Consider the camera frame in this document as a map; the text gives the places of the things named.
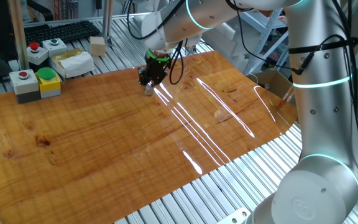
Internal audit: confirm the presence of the cardboard box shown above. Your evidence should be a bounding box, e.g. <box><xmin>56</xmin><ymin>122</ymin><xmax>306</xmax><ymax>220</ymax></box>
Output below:
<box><xmin>246</xmin><ymin>69</ymin><xmax>295</xmax><ymax>100</ymax></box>

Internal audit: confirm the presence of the large wooden cube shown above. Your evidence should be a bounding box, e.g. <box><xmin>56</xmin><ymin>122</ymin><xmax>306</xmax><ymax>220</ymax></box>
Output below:
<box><xmin>89</xmin><ymin>35</ymin><xmax>106</xmax><ymax>57</ymax></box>

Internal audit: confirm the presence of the aluminium upright post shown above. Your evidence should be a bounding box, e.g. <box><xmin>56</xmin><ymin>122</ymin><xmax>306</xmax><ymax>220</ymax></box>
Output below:
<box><xmin>101</xmin><ymin>0</ymin><xmax>114</xmax><ymax>47</ymax></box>

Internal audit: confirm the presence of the grey metal shelf frame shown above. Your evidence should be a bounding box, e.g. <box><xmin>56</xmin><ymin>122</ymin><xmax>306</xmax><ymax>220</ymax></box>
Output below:
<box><xmin>233</xmin><ymin>9</ymin><xmax>290</xmax><ymax>75</ymax></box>

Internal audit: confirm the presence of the grey red button box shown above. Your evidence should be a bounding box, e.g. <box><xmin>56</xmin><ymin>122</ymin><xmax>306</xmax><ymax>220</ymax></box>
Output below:
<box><xmin>9</xmin><ymin>70</ymin><xmax>41</xmax><ymax>105</ymax></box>

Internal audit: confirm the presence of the small green button box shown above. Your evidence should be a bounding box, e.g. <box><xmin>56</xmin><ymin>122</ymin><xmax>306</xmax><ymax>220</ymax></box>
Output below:
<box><xmin>42</xmin><ymin>37</ymin><xmax>68</xmax><ymax>57</ymax></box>

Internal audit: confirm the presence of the aluminium arm base plate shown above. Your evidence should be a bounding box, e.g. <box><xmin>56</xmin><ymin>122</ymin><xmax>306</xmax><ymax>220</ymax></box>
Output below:
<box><xmin>216</xmin><ymin>207</ymin><xmax>252</xmax><ymax>224</ymax></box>

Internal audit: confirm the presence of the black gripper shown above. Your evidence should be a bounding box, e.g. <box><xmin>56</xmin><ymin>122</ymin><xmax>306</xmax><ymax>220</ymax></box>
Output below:
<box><xmin>138</xmin><ymin>58</ymin><xmax>170</xmax><ymax>88</ymax></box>

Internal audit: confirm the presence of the black keyboard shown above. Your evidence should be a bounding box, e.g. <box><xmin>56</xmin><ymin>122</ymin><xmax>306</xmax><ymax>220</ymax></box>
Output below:
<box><xmin>23</xmin><ymin>20</ymin><xmax>101</xmax><ymax>45</ymax></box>

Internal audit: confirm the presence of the tan upright post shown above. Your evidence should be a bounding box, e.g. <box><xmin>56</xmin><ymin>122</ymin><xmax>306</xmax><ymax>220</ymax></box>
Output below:
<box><xmin>7</xmin><ymin>0</ymin><xmax>30</xmax><ymax>72</ymax></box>

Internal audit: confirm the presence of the slanted tan rod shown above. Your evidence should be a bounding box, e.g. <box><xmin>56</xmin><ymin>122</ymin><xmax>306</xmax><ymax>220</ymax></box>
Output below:
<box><xmin>282</xmin><ymin>85</ymin><xmax>295</xmax><ymax>103</ymax></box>

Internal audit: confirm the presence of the yellow green mushroom button box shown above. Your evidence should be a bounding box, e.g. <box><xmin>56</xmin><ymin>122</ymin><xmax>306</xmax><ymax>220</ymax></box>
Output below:
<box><xmin>35</xmin><ymin>67</ymin><xmax>62</xmax><ymax>99</ymax></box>

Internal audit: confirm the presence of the tissue box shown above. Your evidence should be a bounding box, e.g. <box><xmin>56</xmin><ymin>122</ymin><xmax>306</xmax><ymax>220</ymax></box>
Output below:
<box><xmin>48</xmin><ymin>48</ymin><xmax>95</xmax><ymax>79</ymax></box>

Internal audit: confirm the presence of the small red button box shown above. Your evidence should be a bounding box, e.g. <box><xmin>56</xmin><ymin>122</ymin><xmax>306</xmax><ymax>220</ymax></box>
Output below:
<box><xmin>26</xmin><ymin>42</ymin><xmax>49</xmax><ymax>66</ymax></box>

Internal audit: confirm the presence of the black chair armrest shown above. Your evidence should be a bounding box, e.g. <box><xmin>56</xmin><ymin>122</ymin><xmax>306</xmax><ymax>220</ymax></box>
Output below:
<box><xmin>26</xmin><ymin>0</ymin><xmax>55</xmax><ymax>22</ymax></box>

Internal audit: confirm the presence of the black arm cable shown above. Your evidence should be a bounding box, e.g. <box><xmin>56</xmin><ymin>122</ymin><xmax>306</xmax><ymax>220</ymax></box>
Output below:
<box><xmin>126</xmin><ymin>0</ymin><xmax>358</xmax><ymax>200</ymax></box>

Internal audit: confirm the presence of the glossy wood-grain mat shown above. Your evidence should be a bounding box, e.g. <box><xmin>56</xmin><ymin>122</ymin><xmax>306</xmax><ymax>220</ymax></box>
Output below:
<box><xmin>0</xmin><ymin>50</ymin><xmax>300</xmax><ymax>224</ymax></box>

